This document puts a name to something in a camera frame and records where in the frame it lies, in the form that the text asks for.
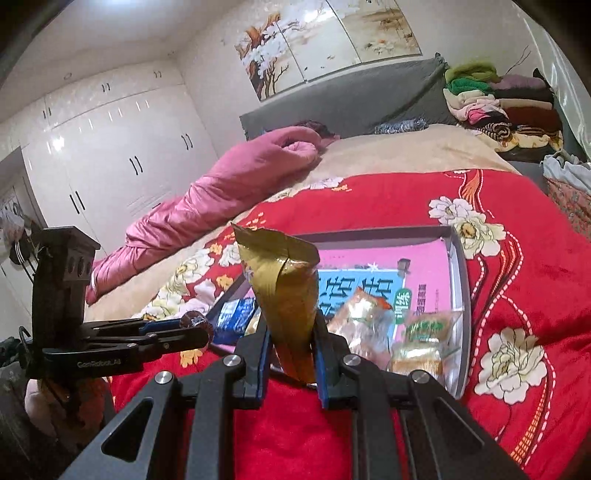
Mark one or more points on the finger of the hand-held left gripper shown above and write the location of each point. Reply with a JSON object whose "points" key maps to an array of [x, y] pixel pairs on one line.
{"points": [[157, 326], [175, 342]]}

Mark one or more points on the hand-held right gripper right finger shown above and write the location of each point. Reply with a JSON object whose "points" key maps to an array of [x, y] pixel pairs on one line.
{"points": [[322, 374]]}

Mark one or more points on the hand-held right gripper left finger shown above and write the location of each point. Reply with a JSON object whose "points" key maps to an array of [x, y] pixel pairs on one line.
{"points": [[263, 355]]}

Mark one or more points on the brown round candy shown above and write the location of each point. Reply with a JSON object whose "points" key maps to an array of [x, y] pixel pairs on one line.
{"points": [[198, 324]]}

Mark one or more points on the blue snack packet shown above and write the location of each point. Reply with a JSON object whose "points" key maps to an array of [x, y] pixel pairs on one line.
{"points": [[233, 318]]}

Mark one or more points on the long orange-ended cracker packet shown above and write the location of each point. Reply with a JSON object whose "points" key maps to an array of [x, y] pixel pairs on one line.
{"points": [[360, 323]]}

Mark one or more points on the gold snack packet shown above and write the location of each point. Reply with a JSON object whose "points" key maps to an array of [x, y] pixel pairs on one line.
{"points": [[286, 295]]}

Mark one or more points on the green-label cracker packet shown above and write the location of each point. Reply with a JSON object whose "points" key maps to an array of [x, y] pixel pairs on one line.
{"points": [[422, 341]]}

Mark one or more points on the dark shallow tray box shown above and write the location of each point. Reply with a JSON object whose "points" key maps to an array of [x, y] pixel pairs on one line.
{"points": [[457, 295]]}

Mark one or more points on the person's left hand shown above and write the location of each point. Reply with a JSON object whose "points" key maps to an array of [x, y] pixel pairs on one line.
{"points": [[42, 408]]}

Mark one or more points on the black hanging bag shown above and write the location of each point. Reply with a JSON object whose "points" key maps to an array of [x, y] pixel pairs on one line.
{"points": [[23, 254]]}

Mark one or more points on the white hanging bag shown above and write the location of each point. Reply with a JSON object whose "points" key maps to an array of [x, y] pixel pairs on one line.
{"points": [[13, 224]]}

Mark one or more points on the pink quilt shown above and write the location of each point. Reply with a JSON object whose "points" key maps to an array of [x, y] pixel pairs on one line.
{"points": [[207, 203]]}

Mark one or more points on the pink book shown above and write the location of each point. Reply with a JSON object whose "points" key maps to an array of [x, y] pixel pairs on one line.
{"points": [[425, 267]]}

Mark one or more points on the white wardrobe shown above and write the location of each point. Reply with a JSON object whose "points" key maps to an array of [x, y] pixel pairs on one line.
{"points": [[115, 138]]}

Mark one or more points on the red floral blanket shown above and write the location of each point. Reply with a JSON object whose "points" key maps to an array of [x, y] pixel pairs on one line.
{"points": [[531, 286]]}

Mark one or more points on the dark garment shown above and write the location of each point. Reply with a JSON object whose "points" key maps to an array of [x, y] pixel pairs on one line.
{"points": [[314, 125]]}

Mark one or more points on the beige bed sheet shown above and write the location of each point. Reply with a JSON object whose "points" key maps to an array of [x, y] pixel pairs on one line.
{"points": [[415, 147]]}

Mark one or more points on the patterned pillow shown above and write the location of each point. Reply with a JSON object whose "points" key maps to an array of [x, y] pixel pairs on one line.
{"points": [[401, 126]]}

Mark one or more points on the grey headboard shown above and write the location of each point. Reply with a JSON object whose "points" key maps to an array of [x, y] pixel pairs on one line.
{"points": [[360, 97]]}

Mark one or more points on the floral fabric bundle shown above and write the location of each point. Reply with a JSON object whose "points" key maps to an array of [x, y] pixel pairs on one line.
{"points": [[572, 207]]}

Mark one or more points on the white and blue cloth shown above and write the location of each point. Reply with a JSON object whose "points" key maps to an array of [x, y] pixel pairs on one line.
{"points": [[568, 173]]}

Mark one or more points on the stack of folded clothes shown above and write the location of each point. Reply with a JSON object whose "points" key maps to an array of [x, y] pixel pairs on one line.
{"points": [[508, 110]]}

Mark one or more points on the white satin curtain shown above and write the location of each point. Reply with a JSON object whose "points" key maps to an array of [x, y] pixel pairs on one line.
{"points": [[572, 92]]}

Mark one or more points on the floral wall painting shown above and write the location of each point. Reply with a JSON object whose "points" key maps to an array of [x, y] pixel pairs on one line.
{"points": [[323, 41]]}

